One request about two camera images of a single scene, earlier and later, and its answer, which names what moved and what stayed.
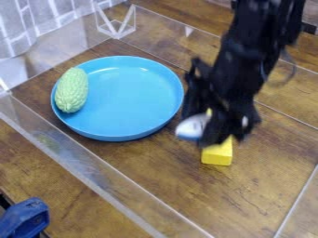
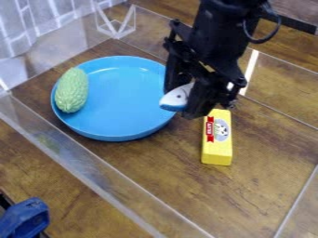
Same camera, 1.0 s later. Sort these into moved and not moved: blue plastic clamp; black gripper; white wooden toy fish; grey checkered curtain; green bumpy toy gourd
Moved: white wooden toy fish; black gripper
Not moved: blue plastic clamp; green bumpy toy gourd; grey checkered curtain
